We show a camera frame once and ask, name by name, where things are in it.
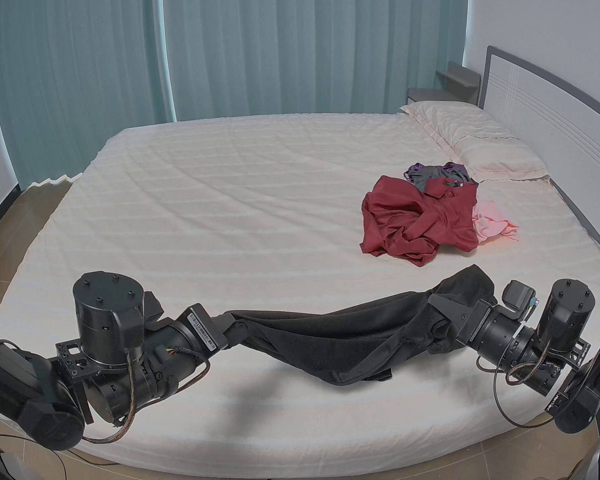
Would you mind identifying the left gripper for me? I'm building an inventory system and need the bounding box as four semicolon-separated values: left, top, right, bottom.
162;303;231;391

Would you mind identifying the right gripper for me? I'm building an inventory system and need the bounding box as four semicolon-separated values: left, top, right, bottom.
428;294;526;369

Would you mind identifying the black T-shirt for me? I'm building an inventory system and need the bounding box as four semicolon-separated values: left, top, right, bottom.
225;264;498;388

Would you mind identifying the bed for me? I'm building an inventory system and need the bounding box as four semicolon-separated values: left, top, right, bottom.
0;45;600;469

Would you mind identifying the pink garment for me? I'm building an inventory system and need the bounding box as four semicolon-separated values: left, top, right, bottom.
472;199;521;244

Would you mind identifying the dark red shirt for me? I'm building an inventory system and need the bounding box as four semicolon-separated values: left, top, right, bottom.
361;175;480;268

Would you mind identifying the grey purple garment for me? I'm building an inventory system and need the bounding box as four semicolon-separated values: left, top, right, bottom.
405;162;478;194

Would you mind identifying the cream pillow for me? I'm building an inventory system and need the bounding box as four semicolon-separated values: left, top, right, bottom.
399;100;551;183

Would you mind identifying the grey bedside table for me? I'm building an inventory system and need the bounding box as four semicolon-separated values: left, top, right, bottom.
407;60;482;106

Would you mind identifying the blue-green curtain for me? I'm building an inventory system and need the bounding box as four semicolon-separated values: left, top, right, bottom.
0;0;176;191
162;0;471;119

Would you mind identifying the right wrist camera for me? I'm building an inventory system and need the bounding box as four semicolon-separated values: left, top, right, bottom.
501;279;538;319

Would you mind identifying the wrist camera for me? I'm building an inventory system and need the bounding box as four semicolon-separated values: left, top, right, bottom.
145;292;167;329
501;279;538;319

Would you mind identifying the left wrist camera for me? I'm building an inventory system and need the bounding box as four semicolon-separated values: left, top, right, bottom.
145;292;167;329

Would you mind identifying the black cable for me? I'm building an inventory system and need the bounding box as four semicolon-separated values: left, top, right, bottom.
492;363;556;429

